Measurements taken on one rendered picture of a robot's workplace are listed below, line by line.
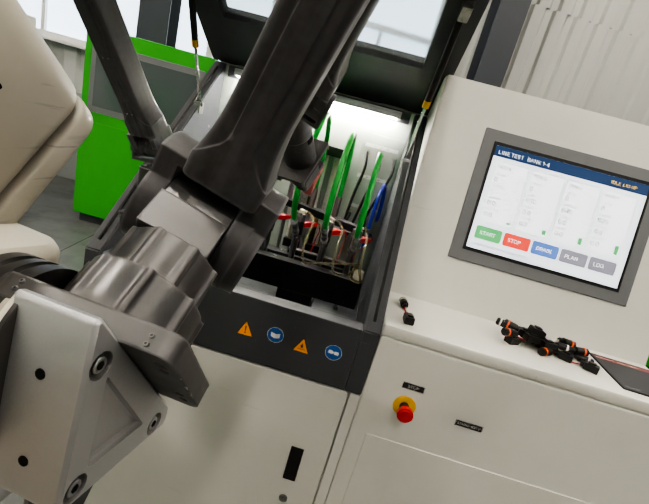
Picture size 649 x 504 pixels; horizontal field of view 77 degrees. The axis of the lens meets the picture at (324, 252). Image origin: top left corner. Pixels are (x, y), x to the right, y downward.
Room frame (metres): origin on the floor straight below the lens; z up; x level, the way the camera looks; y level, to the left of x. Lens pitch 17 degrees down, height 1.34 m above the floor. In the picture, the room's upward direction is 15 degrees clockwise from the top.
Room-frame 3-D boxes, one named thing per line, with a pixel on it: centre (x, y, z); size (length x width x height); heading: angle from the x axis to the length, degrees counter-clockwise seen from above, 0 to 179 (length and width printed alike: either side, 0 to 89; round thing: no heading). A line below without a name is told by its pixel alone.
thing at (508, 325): (0.90, -0.56, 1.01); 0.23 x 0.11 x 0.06; 87
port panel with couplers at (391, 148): (1.34, -0.09, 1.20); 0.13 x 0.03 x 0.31; 87
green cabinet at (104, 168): (3.82, 1.74, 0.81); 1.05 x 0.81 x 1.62; 90
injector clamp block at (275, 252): (1.08, 0.05, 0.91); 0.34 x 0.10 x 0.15; 87
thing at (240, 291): (0.85, 0.18, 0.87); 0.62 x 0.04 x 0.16; 87
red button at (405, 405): (0.79, -0.27, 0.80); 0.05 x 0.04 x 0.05; 87
